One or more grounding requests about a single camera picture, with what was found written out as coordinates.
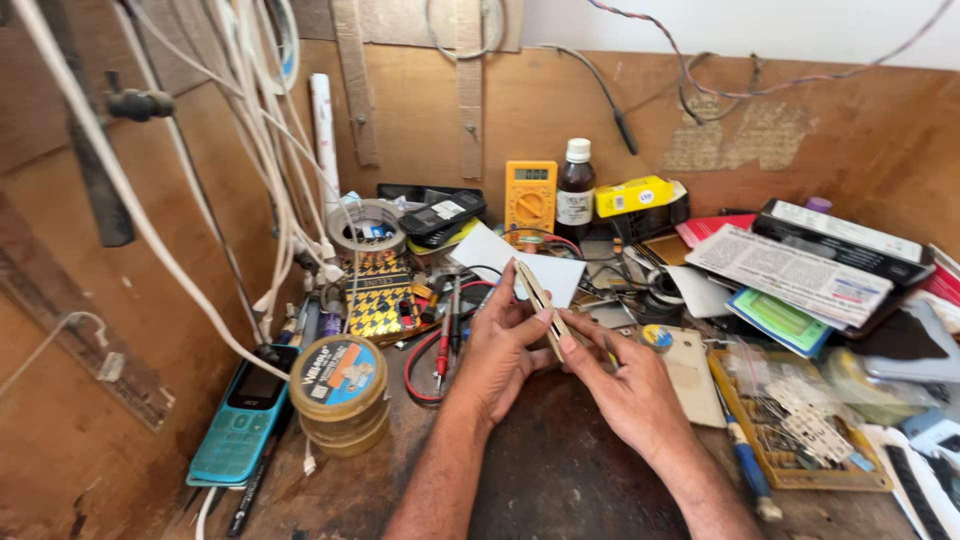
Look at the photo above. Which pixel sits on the red packet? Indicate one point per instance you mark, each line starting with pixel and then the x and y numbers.
pixel 946 281

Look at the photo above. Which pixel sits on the black multimeter probe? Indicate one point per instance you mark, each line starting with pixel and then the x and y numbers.
pixel 455 315

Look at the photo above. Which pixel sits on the gold round tin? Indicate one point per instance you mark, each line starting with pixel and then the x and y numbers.
pixel 349 439

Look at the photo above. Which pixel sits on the white paper sheet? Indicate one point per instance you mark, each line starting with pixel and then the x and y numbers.
pixel 701 294

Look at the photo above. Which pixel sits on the red multimeter probe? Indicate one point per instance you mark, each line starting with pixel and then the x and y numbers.
pixel 442 349

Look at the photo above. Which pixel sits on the black plastic basket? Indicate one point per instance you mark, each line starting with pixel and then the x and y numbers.
pixel 652 221

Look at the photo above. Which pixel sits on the clear tape roll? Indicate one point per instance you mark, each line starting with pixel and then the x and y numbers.
pixel 366 229

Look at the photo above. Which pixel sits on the clear bag of keypads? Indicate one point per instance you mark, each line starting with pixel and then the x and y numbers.
pixel 814 427

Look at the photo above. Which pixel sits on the teal keypad phone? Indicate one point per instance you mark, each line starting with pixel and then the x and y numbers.
pixel 240 420

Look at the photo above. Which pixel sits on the grey device housing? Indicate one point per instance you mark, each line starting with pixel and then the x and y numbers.
pixel 922 352

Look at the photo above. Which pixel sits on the person's left hand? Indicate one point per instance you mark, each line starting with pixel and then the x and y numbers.
pixel 487 360

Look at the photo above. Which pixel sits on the thin gold phone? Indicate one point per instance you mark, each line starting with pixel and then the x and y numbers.
pixel 541 304

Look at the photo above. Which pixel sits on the printed paper leaflet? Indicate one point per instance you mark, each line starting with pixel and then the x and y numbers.
pixel 787 274

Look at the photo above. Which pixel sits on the black pen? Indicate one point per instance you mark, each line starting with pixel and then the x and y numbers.
pixel 255 480

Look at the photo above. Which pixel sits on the black wall knob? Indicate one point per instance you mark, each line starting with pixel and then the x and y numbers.
pixel 139 103

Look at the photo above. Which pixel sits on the purple battery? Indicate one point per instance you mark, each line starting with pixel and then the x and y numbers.
pixel 330 324

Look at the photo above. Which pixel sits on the white plastic pipe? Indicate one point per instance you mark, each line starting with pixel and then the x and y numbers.
pixel 324 142

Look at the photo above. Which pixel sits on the yellow parts tray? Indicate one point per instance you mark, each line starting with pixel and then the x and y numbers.
pixel 825 472

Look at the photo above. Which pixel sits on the yellow multimeter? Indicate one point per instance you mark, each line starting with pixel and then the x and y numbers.
pixel 530 199

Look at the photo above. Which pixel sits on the person's right hand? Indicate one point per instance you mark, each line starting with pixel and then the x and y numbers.
pixel 634 394

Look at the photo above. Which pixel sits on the brown bottle white cap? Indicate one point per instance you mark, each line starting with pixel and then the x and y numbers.
pixel 575 195

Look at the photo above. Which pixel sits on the beige phone back cover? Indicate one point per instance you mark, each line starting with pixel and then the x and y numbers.
pixel 694 382

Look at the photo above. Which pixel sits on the purple cap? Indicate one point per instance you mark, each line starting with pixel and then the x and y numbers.
pixel 819 205

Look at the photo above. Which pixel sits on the black box white label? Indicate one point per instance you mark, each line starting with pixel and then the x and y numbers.
pixel 840 236

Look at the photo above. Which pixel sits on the yellow black patterned box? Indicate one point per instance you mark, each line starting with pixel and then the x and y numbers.
pixel 379 296

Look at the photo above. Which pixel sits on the yellow cardboard box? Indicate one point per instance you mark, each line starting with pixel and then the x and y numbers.
pixel 632 196

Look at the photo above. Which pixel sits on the green printed packet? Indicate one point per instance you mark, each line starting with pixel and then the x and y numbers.
pixel 776 319

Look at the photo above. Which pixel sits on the white card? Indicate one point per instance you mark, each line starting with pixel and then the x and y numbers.
pixel 487 251

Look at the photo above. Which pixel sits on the black round coil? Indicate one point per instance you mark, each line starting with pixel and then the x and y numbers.
pixel 661 292

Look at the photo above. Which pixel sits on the gold solder paste tin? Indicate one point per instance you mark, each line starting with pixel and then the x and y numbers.
pixel 337 375

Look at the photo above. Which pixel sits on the red booklet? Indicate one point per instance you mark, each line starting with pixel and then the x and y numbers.
pixel 712 225

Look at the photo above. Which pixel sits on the white phone black keypad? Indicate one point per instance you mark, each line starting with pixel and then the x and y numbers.
pixel 919 480

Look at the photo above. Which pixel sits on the wooden strip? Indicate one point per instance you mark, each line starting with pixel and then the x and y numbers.
pixel 469 105
pixel 356 82

